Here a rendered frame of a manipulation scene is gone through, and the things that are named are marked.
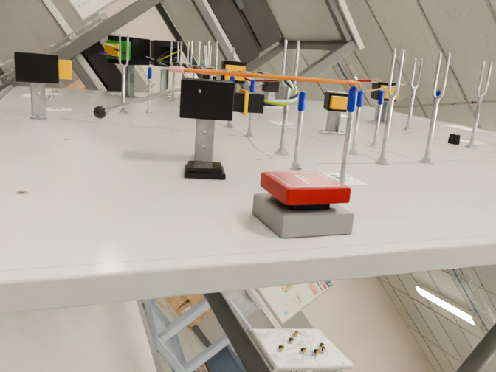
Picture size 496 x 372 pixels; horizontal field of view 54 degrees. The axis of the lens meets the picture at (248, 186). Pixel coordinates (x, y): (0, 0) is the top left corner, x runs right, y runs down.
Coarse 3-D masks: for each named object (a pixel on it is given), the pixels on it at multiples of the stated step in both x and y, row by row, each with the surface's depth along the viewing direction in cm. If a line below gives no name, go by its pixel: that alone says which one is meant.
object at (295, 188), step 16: (272, 176) 35; (288, 176) 35; (304, 176) 36; (320, 176) 36; (272, 192) 34; (288, 192) 32; (304, 192) 33; (320, 192) 33; (336, 192) 33; (304, 208) 34; (320, 208) 35
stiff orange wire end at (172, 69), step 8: (176, 72) 41; (192, 72) 41; (200, 72) 41; (208, 72) 41; (216, 72) 41; (224, 72) 41; (232, 72) 41; (240, 72) 41; (248, 72) 41; (296, 80) 41; (304, 80) 41; (312, 80) 41; (320, 80) 41; (328, 80) 41; (336, 80) 41; (344, 80) 41; (352, 80) 42
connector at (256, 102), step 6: (234, 96) 51; (240, 96) 52; (252, 96) 52; (258, 96) 52; (234, 102) 52; (240, 102) 52; (252, 102) 52; (258, 102) 52; (264, 102) 53; (234, 108) 52; (240, 108) 52; (252, 108) 52; (258, 108) 52
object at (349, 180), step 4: (328, 176) 52; (332, 176) 52; (336, 176) 52; (348, 176) 52; (352, 176) 53; (348, 180) 51; (352, 180) 51; (356, 180) 51; (360, 180) 51; (344, 184) 49; (348, 184) 49; (352, 184) 49; (356, 184) 49; (360, 184) 50; (364, 184) 50
